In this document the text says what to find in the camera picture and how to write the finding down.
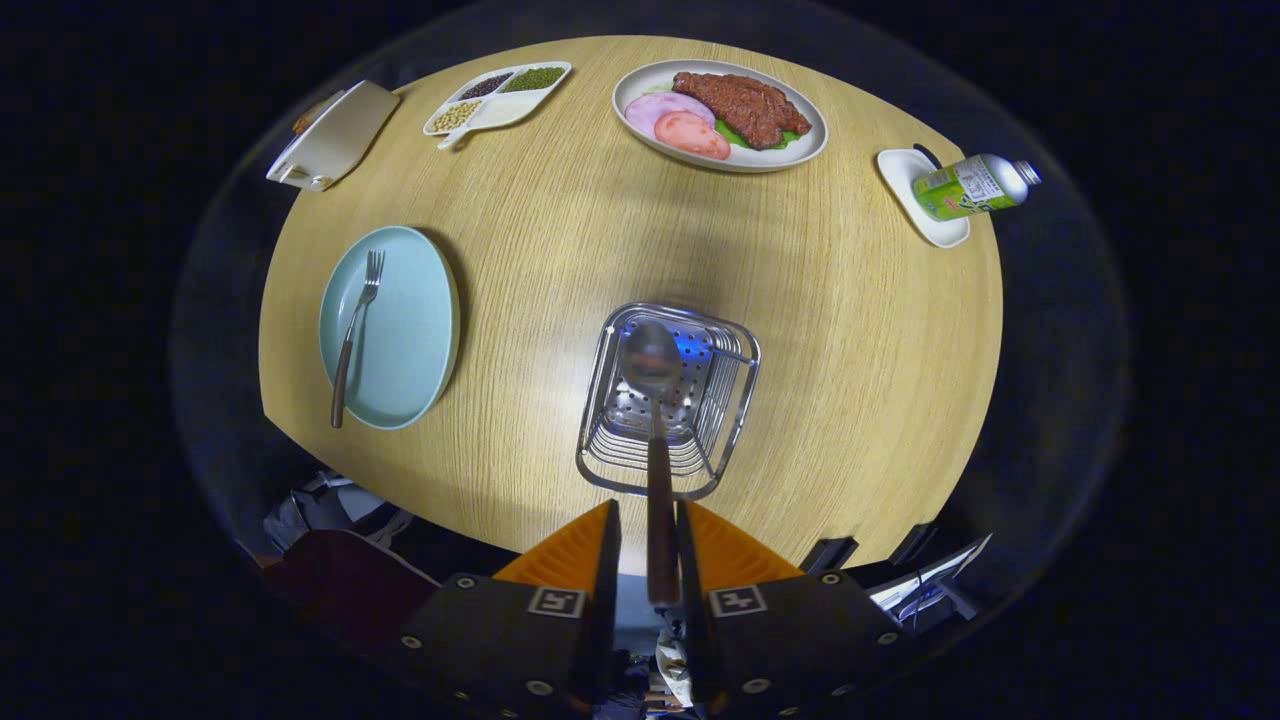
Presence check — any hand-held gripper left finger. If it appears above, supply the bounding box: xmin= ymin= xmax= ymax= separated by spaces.
xmin=395 ymin=498 xmax=623 ymax=720

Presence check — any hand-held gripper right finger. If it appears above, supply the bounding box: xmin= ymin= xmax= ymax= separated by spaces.
xmin=675 ymin=498 xmax=906 ymax=720

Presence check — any spoon with brown handle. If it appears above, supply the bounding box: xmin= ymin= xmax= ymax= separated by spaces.
xmin=620 ymin=320 xmax=683 ymax=606

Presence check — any fork with brown handle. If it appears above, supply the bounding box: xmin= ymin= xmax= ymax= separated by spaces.
xmin=330 ymin=249 xmax=387 ymax=429

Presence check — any dark red seat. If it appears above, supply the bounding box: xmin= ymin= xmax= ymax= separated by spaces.
xmin=262 ymin=528 xmax=441 ymax=661

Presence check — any pile of white plastic bags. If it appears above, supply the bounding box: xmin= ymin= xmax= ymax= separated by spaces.
xmin=262 ymin=470 xmax=416 ymax=553

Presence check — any light blue plate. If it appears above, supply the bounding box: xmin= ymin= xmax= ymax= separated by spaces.
xmin=318 ymin=225 xmax=462 ymax=431

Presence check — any red ham slice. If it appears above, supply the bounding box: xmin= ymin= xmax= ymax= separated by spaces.
xmin=654 ymin=111 xmax=732 ymax=161

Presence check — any green lettuce leaf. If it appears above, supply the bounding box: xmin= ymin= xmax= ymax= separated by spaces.
xmin=712 ymin=118 xmax=803 ymax=152

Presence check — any white square coaster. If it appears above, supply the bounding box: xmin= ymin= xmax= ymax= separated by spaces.
xmin=877 ymin=148 xmax=971 ymax=249

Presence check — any pale pink ham slice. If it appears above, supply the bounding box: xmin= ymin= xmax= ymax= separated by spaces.
xmin=624 ymin=92 xmax=717 ymax=139

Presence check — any brown steak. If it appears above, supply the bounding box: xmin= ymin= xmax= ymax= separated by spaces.
xmin=672 ymin=71 xmax=813 ymax=151

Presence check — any white divided dish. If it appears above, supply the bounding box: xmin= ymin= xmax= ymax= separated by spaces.
xmin=423 ymin=61 xmax=573 ymax=151

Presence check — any silver bottle with green label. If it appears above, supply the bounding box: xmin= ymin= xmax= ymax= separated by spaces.
xmin=912 ymin=153 xmax=1042 ymax=222

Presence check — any white oval plate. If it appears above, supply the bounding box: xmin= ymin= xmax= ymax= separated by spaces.
xmin=612 ymin=59 xmax=829 ymax=174

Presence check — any cream white toaster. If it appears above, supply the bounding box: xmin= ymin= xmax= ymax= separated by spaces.
xmin=265 ymin=80 xmax=402 ymax=193

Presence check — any brown toast slice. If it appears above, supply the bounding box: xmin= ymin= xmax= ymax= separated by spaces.
xmin=291 ymin=90 xmax=346 ymax=136

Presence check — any metal wire basket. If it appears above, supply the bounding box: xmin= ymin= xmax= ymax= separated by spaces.
xmin=575 ymin=302 xmax=762 ymax=501

